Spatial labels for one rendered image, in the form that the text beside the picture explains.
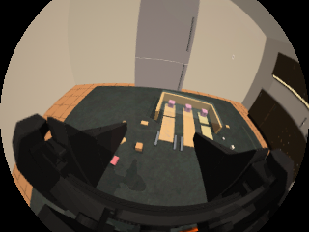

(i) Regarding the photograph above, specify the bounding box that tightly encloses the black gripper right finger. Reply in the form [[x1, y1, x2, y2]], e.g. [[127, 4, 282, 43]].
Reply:
[[193, 132, 270, 202]]

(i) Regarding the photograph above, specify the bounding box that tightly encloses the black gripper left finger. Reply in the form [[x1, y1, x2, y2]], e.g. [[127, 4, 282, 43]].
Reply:
[[46, 116, 127, 189]]

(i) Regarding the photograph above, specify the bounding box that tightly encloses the small pink block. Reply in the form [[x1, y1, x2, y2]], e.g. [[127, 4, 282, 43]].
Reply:
[[111, 155, 119, 165]]

